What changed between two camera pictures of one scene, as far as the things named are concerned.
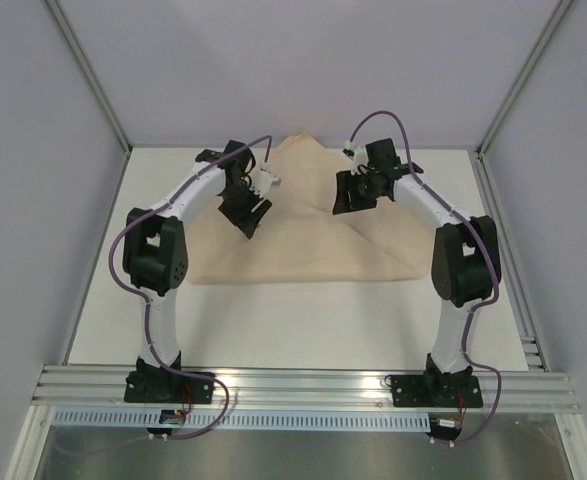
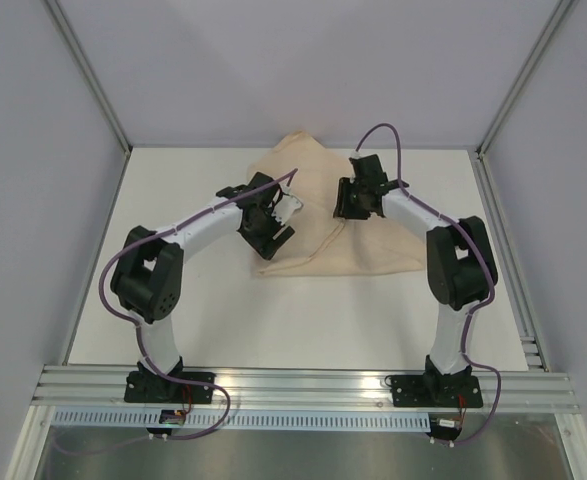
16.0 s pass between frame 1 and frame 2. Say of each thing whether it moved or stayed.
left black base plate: stayed
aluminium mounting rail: stayed
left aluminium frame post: stayed
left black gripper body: moved
